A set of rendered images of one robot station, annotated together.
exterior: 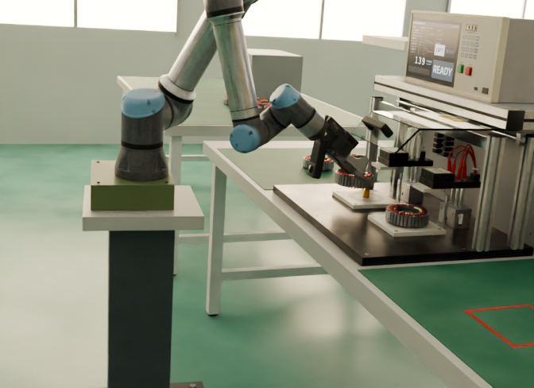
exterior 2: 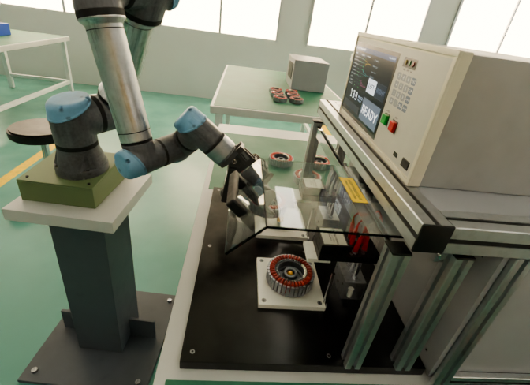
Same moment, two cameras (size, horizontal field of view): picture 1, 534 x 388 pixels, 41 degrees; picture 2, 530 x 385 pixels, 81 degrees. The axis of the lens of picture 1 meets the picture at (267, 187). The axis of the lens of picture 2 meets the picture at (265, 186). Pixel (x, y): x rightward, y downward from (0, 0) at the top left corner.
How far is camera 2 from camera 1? 1.30 m
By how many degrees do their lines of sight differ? 18
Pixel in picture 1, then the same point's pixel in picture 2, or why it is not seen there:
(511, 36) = (467, 88)
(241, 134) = (121, 161)
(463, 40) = (397, 80)
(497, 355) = not seen: outside the picture
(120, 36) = (244, 40)
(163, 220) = (74, 221)
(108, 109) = not seen: hidden behind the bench
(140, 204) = (64, 200)
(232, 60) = (105, 76)
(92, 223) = (11, 215)
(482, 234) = (353, 354)
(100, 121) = not seen: hidden behind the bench
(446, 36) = (380, 69)
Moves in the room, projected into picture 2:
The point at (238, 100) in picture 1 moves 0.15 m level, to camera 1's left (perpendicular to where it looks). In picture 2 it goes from (117, 123) to (63, 110)
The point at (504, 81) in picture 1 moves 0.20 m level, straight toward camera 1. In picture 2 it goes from (438, 158) to (413, 207)
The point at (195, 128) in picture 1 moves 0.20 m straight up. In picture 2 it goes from (230, 110) to (233, 79)
